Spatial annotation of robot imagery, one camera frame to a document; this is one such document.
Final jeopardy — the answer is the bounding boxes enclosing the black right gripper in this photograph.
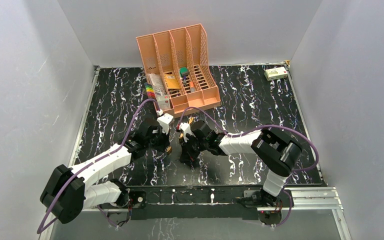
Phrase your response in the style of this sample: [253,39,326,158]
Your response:
[180,133,209,162]

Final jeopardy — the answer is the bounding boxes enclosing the large brass padlock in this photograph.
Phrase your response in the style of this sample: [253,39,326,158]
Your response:
[188,116,195,125]

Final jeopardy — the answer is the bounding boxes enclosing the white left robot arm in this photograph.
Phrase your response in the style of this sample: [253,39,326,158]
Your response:
[39,113,174,224]

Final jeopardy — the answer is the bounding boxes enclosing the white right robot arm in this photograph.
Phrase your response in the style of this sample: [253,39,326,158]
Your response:
[177,120,302,207]

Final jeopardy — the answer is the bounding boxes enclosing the grey-green small box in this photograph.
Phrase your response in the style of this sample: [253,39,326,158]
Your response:
[156,94,173,111]

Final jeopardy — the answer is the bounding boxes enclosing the colourful highlighter marker pack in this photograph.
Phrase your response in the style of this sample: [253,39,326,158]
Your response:
[144,83,157,100]

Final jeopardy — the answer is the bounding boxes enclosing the yellow envelope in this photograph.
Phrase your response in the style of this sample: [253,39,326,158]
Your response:
[163,73,181,90]

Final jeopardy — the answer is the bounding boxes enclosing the white paper sheet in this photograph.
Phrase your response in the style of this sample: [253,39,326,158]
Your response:
[147,73,166,95]

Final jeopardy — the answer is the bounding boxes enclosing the green teal box in organizer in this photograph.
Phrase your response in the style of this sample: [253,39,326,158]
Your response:
[179,67,190,78]

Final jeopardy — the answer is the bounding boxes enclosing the orange plastic file organizer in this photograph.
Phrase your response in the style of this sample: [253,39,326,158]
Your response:
[136,23,221,118]

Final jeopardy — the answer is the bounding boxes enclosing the white green small box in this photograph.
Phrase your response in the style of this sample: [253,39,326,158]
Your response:
[264,66,288,81]

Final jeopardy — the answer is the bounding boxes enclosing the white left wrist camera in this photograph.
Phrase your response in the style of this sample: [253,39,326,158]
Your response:
[156,113,174,135]

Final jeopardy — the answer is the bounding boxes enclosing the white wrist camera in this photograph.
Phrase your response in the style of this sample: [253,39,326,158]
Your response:
[156,113,174,135]
[177,122,195,143]

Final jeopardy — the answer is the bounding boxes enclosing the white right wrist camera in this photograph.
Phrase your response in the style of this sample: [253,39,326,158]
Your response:
[177,122,195,143]

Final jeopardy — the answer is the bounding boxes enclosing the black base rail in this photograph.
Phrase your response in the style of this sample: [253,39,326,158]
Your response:
[129,185,270,220]

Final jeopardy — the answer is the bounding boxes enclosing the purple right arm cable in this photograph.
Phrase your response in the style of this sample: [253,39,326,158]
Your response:
[177,106,320,229]

